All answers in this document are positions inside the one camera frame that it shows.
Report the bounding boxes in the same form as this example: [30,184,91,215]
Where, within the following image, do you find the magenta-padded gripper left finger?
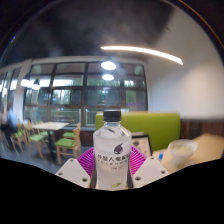
[54,147,98,190]

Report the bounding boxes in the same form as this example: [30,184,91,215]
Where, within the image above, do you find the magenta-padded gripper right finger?
[126,145,170,189]

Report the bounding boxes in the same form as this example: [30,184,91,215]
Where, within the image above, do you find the white-labelled clear drink bottle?
[92,109,133,191]

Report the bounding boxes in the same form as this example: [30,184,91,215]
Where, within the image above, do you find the wooden chairs with green seats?
[9,121,83,165]

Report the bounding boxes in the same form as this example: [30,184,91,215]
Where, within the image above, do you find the white bowl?
[167,138,199,168]

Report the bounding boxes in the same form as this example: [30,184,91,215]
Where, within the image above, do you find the green upholstered bench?
[94,111,182,152]

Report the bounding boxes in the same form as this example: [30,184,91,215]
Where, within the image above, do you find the person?
[0,108,19,148]

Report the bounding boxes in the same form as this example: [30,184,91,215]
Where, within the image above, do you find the round pendant lamps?
[20,59,118,91]

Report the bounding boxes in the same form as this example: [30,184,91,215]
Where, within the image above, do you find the curved linear ceiling light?
[100,45,185,66]

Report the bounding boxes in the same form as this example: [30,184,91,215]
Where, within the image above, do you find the large dark-framed window wall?
[0,61,149,128]

